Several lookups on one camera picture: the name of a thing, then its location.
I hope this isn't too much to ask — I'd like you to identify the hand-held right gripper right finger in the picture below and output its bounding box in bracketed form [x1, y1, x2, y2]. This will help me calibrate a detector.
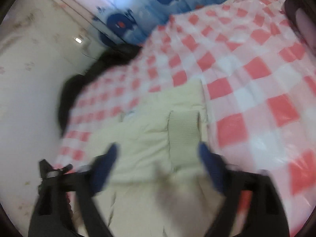
[199, 142, 289, 237]

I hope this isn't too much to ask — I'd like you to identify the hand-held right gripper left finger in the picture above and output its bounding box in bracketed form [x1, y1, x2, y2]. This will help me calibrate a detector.
[28, 143, 119, 237]

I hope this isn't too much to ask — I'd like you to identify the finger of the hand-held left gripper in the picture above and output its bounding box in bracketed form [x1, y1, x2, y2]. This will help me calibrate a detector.
[38, 159, 74, 179]

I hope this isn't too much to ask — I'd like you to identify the cream quilted jacket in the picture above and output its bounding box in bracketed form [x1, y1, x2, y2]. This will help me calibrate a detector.
[71, 79, 231, 237]

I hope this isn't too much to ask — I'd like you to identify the dark clothes pile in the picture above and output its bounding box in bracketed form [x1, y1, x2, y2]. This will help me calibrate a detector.
[284, 0, 307, 37]

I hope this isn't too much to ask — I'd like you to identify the black padded jacket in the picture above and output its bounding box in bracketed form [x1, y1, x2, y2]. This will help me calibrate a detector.
[58, 43, 146, 136]

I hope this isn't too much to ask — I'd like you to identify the pink white checkered bed cover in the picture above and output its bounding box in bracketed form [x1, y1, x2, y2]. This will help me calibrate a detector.
[53, 0, 316, 237]

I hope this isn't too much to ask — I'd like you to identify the blue whale print curtain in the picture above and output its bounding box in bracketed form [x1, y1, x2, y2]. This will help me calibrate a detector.
[92, 0, 237, 47]

